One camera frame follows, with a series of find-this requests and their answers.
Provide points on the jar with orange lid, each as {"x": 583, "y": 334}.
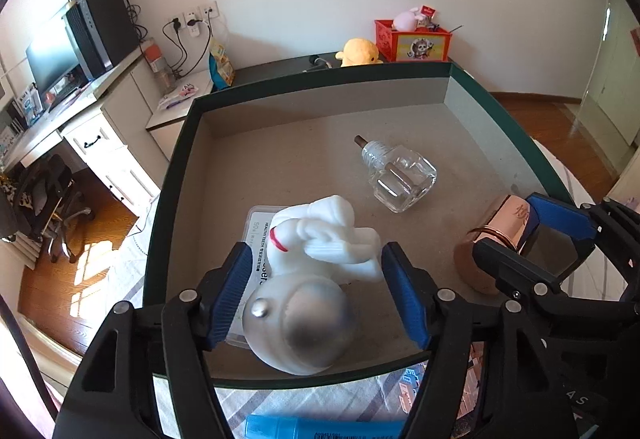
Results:
{"x": 161, "y": 69}

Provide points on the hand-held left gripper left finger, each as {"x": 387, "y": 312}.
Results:
{"x": 227, "y": 299}

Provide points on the yellow octopus plush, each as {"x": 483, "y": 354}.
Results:
{"x": 359, "y": 51}

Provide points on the white desk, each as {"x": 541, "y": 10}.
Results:
{"x": 120, "y": 119}

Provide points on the white astronaut figurine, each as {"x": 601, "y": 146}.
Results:
{"x": 305, "y": 319}

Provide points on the blue and yellow snack bag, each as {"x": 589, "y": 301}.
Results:
{"x": 221, "y": 66}

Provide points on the pink packet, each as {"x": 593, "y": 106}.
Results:
{"x": 177, "y": 95}

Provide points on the pink plush toy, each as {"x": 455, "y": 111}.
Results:
{"x": 406, "y": 20}

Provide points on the black office chair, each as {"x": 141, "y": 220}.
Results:
{"x": 47, "y": 199}

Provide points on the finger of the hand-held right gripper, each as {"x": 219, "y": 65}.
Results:
{"x": 510, "y": 269}
{"x": 560, "y": 218}

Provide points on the small black gadget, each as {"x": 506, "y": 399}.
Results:
{"x": 320, "y": 63}

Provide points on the red storage crate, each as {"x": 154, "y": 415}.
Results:
{"x": 417, "y": 46}

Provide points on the blue and white boxes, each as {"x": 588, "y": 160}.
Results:
{"x": 29, "y": 104}

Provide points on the small red card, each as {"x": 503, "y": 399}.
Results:
{"x": 429, "y": 11}

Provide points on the colourful patterned packet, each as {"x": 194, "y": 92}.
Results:
{"x": 412, "y": 386}

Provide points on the large dark green cardboard box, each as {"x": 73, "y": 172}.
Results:
{"x": 280, "y": 159}

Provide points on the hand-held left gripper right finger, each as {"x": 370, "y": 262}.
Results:
{"x": 405, "y": 299}

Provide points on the grey patterned bedsheet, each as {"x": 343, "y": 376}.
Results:
{"x": 320, "y": 401}

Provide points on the black computer monitor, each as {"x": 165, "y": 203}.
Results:
{"x": 50, "y": 64}

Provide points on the white wall socket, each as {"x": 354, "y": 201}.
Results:
{"x": 176, "y": 23}
{"x": 192, "y": 17}
{"x": 210, "y": 10}

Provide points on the clear plastic floss box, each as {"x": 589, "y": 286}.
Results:
{"x": 252, "y": 224}

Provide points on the black computer tower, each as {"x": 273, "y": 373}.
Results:
{"x": 102, "y": 31}

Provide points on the light blue plastic package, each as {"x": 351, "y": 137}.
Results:
{"x": 320, "y": 428}

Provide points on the white door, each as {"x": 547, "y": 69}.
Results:
{"x": 612, "y": 69}

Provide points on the rose gold metal canister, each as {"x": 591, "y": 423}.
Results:
{"x": 505, "y": 219}

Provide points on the clear glass bottle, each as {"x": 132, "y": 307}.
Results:
{"x": 400, "y": 176}

